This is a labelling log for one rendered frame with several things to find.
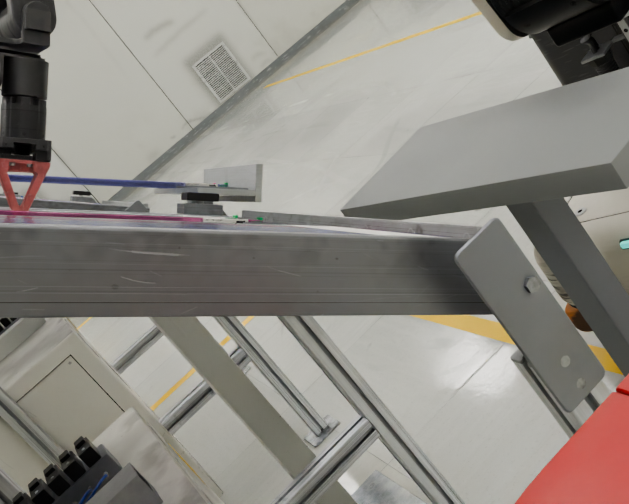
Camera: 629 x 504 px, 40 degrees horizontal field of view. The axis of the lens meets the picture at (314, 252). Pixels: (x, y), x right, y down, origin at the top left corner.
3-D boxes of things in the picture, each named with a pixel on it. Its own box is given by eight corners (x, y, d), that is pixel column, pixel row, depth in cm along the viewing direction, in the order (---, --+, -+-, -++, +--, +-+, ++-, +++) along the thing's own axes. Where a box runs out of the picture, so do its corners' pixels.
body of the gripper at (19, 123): (-4, 151, 108) (-1, 90, 108) (-6, 154, 117) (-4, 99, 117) (51, 155, 110) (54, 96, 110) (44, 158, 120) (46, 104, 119)
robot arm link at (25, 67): (55, 53, 113) (40, 58, 117) (1, 44, 109) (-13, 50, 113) (53, 107, 113) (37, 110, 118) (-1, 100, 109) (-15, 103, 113)
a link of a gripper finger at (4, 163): (-8, 216, 110) (-5, 141, 109) (-10, 215, 116) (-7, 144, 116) (48, 219, 112) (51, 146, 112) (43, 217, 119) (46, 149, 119)
